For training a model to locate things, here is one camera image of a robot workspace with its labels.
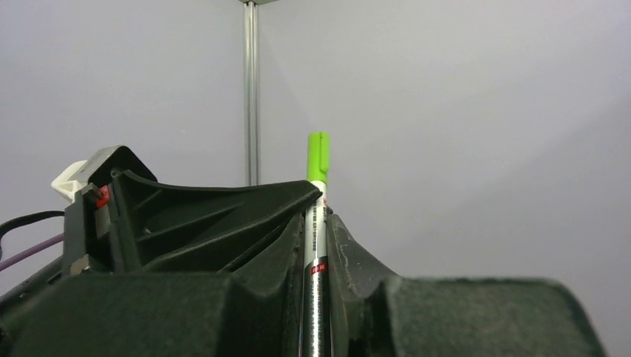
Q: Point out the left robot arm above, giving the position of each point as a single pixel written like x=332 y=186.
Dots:
x=29 y=286

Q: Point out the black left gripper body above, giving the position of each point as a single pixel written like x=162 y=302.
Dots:
x=90 y=242

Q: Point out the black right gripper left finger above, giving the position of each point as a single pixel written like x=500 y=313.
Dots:
x=253 y=311

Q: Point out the green white marker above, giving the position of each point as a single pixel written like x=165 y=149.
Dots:
x=315 y=325

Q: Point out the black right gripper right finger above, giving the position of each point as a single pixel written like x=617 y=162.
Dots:
x=376 y=312

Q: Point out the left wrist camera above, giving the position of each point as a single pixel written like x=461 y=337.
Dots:
x=97 y=170

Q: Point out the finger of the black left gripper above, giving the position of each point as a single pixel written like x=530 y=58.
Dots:
x=166 y=228

